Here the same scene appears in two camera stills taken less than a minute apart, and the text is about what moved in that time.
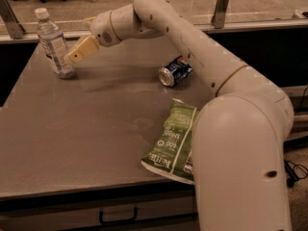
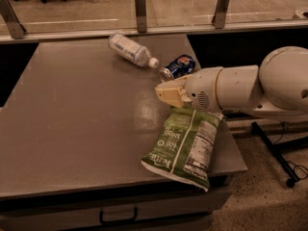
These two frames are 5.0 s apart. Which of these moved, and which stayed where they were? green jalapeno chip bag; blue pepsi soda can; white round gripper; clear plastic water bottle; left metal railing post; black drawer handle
Moved: clear plastic water bottle; white round gripper
Stayed: black drawer handle; blue pepsi soda can; green jalapeno chip bag; left metal railing post
